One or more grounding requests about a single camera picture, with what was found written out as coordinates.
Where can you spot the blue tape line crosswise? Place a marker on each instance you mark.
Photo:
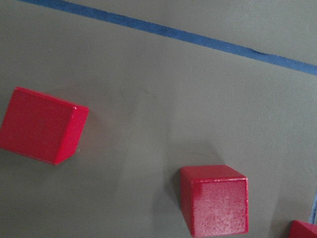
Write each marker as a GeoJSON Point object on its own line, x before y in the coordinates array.
{"type": "Point", "coordinates": [176, 34]}

